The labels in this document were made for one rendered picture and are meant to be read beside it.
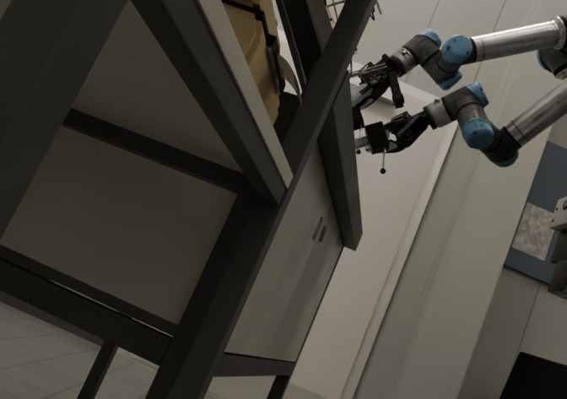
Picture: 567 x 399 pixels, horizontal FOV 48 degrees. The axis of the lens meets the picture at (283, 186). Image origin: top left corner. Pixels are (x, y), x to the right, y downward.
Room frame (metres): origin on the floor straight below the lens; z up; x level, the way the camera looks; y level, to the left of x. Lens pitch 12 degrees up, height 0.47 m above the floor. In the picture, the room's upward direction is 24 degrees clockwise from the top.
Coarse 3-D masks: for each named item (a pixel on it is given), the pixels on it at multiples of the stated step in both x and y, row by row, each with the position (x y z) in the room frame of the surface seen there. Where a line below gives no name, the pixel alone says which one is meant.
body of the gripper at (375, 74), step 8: (384, 56) 1.82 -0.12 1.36; (368, 64) 1.80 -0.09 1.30; (376, 64) 1.83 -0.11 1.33; (392, 64) 1.81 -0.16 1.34; (400, 64) 1.78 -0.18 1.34; (376, 72) 1.79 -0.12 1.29; (384, 72) 1.81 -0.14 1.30; (400, 72) 1.80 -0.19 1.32; (360, 80) 1.85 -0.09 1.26; (368, 80) 1.80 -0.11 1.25; (384, 80) 1.78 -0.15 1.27; (376, 88) 1.79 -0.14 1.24; (384, 88) 1.82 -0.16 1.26; (376, 96) 1.83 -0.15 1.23
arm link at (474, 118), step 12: (468, 108) 1.58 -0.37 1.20; (480, 108) 1.58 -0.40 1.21; (468, 120) 1.57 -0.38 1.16; (480, 120) 1.55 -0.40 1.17; (468, 132) 1.56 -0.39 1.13; (480, 132) 1.54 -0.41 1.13; (492, 132) 1.54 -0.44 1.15; (468, 144) 1.58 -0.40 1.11; (480, 144) 1.58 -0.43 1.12; (492, 144) 1.60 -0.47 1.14
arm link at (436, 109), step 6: (432, 102) 1.67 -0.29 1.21; (438, 102) 1.65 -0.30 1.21; (432, 108) 1.65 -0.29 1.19; (438, 108) 1.64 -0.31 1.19; (444, 108) 1.64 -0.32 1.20; (432, 114) 1.65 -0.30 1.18; (438, 114) 1.65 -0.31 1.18; (444, 114) 1.64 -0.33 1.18; (438, 120) 1.66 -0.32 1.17; (444, 120) 1.65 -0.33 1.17; (450, 120) 1.65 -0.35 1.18; (438, 126) 1.67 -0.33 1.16
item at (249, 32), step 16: (224, 0) 0.60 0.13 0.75; (240, 0) 0.61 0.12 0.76; (256, 0) 0.60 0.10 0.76; (272, 0) 0.68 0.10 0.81; (240, 16) 0.59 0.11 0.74; (256, 16) 0.60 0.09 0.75; (272, 16) 0.69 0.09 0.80; (240, 32) 0.59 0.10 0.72; (256, 32) 0.60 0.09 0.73; (272, 32) 0.70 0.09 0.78; (256, 48) 0.60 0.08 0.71; (272, 48) 0.64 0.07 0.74; (256, 64) 0.62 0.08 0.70; (272, 64) 0.67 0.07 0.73; (256, 80) 0.64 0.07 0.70; (272, 80) 0.71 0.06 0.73; (272, 96) 0.72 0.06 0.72; (272, 112) 0.76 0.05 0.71
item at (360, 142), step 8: (368, 128) 1.45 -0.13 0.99; (376, 128) 1.44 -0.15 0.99; (384, 128) 1.44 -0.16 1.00; (368, 136) 1.45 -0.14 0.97; (376, 136) 1.44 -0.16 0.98; (384, 136) 1.44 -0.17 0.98; (360, 144) 1.46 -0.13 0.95; (368, 144) 1.47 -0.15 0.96; (376, 144) 1.44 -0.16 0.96; (384, 144) 1.43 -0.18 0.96; (376, 152) 1.47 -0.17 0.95; (384, 152) 1.45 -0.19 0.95; (384, 160) 1.45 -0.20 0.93
